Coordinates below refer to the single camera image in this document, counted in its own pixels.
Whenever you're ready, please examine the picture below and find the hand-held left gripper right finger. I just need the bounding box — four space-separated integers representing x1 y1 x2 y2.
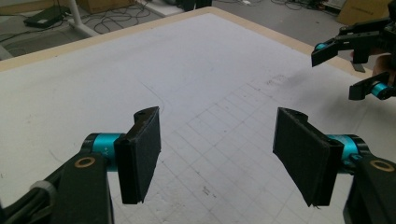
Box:
273 106 345 208

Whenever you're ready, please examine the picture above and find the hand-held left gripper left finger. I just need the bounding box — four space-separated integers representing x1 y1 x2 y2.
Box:
113 105 163 205

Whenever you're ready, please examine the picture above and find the cardboard sheet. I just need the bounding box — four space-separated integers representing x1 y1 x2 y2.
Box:
335 0 391 26

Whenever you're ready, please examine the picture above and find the white grid mat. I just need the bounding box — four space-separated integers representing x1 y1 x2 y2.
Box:
0 12 396 224

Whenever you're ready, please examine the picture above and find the white floor board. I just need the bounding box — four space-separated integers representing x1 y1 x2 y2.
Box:
136 0 188 17

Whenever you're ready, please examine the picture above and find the white desk leg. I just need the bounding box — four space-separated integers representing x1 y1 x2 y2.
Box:
64 0 101 37

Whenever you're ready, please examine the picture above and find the cardboard box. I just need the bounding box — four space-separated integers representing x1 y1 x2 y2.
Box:
76 0 136 14

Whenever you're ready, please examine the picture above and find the black flat box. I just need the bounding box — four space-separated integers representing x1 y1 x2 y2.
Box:
22 5 72 30

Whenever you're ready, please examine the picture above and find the left hand-held gripper black cable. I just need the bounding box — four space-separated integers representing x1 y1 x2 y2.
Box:
0 180 59 224

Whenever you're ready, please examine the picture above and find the black floor cable tangle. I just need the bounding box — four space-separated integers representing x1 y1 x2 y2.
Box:
83 4 163 35

